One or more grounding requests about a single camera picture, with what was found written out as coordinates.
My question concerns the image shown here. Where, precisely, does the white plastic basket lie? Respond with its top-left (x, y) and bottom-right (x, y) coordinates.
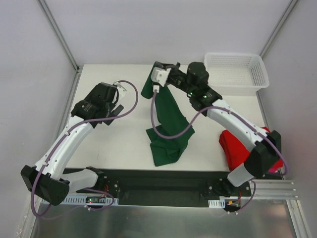
top-left (204, 53), bottom-right (269, 96)

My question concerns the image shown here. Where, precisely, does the green t shirt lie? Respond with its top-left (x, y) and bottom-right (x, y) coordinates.
top-left (140, 62), bottom-right (196, 167)

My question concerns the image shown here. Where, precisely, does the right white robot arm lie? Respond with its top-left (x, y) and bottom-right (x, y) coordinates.
top-left (150, 61), bottom-right (283, 196)

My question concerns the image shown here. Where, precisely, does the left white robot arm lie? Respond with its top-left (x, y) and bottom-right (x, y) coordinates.
top-left (21, 82), bottom-right (126, 206)

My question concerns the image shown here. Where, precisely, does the red folded t shirt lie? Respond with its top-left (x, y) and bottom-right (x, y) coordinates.
top-left (219, 130), bottom-right (284, 177)

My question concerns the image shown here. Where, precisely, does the pink folded t shirt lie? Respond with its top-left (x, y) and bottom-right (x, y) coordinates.
top-left (268, 168), bottom-right (279, 173)

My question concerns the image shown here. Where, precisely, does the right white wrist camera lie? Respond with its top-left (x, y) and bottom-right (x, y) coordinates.
top-left (150, 67), bottom-right (171, 93)

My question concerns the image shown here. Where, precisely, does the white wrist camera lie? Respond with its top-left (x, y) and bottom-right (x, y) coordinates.
top-left (114, 81), bottom-right (127, 97)
top-left (150, 67), bottom-right (171, 93)

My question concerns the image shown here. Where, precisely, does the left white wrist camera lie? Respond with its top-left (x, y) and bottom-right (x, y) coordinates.
top-left (114, 81), bottom-right (127, 97)

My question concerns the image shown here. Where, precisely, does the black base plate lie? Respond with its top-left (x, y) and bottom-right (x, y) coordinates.
top-left (76, 168), bottom-right (252, 206)

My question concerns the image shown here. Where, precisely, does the left white cable duct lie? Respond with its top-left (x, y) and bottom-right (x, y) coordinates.
top-left (61, 195), bottom-right (118, 206)

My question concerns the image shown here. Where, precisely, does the white cable duct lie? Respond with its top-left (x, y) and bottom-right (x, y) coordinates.
top-left (208, 199), bottom-right (225, 209)
top-left (61, 195), bottom-right (118, 206)

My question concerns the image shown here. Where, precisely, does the right white cable duct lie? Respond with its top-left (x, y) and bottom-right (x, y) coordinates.
top-left (208, 199), bottom-right (225, 209)

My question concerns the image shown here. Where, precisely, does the aluminium frame rail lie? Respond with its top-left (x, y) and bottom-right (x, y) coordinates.
top-left (31, 174), bottom-right (298, 199)

